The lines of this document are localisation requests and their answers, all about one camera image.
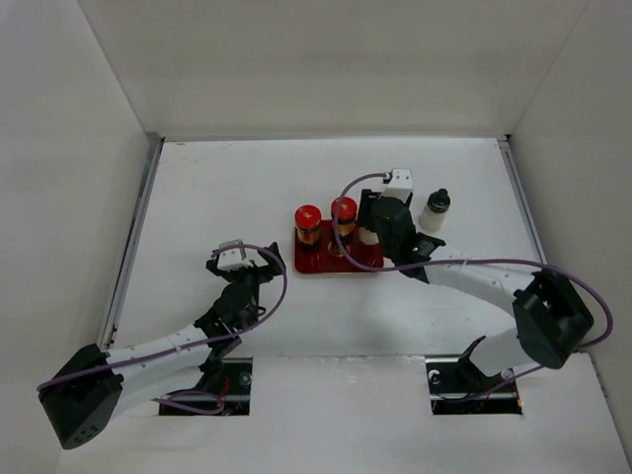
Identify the white salt grinder black cap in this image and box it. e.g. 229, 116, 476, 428
419, 188, 451, 231

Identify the red lid chili sauce jar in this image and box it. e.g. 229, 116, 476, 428
294, 204, 322, 247

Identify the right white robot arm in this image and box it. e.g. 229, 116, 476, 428
246, 183, 593, 391

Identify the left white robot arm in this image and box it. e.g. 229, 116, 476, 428
39, 264, 276, 450

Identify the pink spice jar grey lid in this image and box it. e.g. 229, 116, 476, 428
357, 226, 379, 246

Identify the red lacquer tray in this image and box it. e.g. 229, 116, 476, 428
293, 220, 384, 276

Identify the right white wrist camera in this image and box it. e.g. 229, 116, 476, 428
382, 168, 413, 202

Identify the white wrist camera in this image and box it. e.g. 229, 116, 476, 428
382, 168, 413, 202
216, 239, 251, 272

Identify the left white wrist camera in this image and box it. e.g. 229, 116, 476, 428
216, 239, 251, 272

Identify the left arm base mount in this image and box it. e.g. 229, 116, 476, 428
158, 358, 254, 417

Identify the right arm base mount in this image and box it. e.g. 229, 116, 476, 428
426, 337, 522, 416

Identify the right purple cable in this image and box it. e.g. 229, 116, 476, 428
333, 171, 615, 401

